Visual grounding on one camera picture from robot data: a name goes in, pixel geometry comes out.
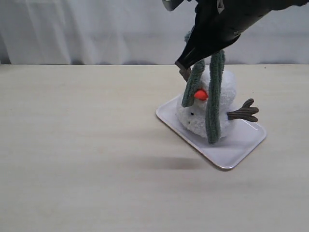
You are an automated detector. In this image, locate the green fleece scarf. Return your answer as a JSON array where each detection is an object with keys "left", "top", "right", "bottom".
[{"left": 181, "top": 26, "right": 226, "bottom": 145}]

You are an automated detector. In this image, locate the white plush snowman toy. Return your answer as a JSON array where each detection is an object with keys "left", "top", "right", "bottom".
[{"left": 176, "top": 69, "right": 259, "bottom": 139}]

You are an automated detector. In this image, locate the white backdrop curtain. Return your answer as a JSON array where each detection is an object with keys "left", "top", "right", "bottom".
[{"left": 0, "top": 0, "right": 309, "bottom": 65}]

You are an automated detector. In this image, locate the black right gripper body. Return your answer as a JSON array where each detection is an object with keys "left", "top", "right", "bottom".
[{"left": 193, "top": 0, "right": 308, "bottom": 39}]

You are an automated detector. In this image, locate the white rectangular plastic tray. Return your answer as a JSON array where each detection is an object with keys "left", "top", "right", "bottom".
[{"left": 155, "top": 97, "right": 267, "bottom": 170}]

